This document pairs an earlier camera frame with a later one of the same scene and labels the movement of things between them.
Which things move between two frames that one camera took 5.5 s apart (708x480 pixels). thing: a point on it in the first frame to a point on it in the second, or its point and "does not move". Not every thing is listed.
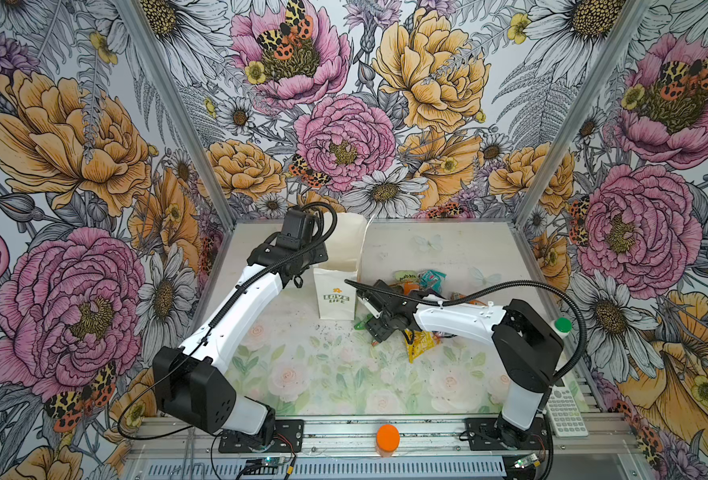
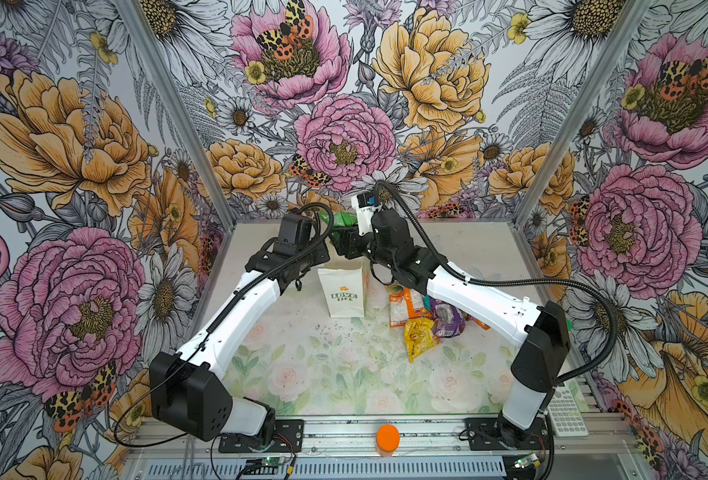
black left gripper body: x=316 y=256 does not move
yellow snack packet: x=417 y=342 does not move
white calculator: x=565 y=415 does not move
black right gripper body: x=382 y=327 to x=358 y=244
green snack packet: x=361 y=325 to x=340 y=219
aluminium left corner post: x=180 y=107 does not move
